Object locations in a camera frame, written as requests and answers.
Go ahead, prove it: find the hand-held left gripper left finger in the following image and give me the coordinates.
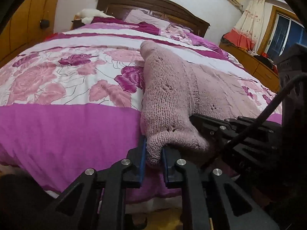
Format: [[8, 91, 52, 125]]
[[49, 135, 147, 230]]

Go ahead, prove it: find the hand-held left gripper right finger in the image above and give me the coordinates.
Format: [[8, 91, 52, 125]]
[[161, 146, 280, 230]]

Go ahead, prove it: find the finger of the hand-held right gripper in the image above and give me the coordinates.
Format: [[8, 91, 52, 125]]
[[189, 113, 282, 137], [215, 132, 285, 173]]

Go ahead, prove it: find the pink knit sweater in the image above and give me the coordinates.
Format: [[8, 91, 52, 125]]
[[140, 40, 264, 167]]

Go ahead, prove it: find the dark clothes pile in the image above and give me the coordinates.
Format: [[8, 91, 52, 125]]
[[252, 51, 279, 75]]

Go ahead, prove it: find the window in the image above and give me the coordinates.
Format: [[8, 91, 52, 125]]
[[265, 12, 306, 61]]

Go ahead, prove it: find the wooden cabinet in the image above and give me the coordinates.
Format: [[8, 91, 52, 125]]
[[219, 42, 280, 93]]

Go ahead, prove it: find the cream and red curtain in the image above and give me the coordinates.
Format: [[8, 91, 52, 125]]
[[224, 0, 267, 53]]

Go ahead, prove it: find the floral pink duvet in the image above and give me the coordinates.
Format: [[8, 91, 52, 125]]
[[0, 17, 283, 204]]

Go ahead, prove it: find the pink pillow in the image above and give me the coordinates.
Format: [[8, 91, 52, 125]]
[[123, 10, 171, 30]]

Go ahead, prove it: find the dark wooden headboard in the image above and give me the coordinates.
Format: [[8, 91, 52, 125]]
[[97, 0, 211, 38]]

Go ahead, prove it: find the wooden nightstand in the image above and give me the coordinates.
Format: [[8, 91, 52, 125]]
[[71, 15, 87, 30]]

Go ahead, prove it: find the white plush toy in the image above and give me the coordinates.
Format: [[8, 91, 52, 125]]
[[76, 9, 115, 25]]

